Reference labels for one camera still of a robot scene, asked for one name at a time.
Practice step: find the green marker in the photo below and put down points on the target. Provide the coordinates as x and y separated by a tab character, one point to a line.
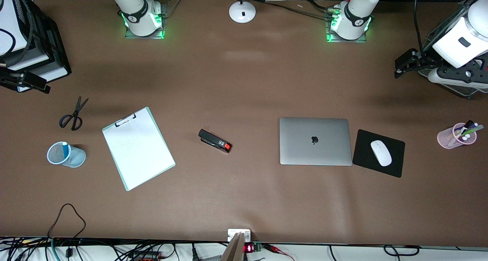
474	129

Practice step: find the white computer mouse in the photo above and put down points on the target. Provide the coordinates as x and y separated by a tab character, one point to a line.
381	153

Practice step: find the mint green clipboard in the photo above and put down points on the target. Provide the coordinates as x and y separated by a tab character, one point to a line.
127	188

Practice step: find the black stapler orange tip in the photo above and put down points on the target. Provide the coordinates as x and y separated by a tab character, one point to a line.
213	140

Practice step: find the black scissors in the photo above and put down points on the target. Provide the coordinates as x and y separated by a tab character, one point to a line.
78	108

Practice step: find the white end pen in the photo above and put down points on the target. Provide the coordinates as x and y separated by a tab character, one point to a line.
465	137

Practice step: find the light blue mesh pen cup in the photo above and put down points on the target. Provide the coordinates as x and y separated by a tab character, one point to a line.
76	158

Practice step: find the orange connector block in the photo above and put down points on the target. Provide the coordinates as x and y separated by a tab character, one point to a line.
146	257

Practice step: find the pink mesh pen cup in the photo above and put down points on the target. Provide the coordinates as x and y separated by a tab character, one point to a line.
446	139

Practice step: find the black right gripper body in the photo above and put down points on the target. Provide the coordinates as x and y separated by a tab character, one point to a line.
10	79

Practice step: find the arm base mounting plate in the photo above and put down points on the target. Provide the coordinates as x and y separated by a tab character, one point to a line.
358	40
133	35

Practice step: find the red LED display module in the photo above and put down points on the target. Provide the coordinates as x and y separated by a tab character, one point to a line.
248	248

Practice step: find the black mouse pad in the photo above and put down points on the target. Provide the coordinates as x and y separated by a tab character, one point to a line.
396	158

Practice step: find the black stacked letter tray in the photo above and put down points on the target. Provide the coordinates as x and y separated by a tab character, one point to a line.
57	51

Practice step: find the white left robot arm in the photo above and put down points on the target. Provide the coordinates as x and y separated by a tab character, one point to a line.
354	17

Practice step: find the black cap marker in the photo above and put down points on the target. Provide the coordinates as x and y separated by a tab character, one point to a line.
468	123

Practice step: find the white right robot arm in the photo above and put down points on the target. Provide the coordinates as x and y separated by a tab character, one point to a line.
139	13

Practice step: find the white power block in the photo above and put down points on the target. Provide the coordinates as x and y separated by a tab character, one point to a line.
232	234

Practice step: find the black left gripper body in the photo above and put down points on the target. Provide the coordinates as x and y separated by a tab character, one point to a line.
426	57

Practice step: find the grey wooden stand piece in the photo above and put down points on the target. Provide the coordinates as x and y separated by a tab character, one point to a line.
234	249

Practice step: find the white paper sheet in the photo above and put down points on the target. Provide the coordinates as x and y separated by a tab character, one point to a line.
141	154

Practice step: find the white round base stand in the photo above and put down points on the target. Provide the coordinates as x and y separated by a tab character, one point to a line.
236	11

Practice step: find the silver laptop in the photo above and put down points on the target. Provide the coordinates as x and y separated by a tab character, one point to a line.
297	146

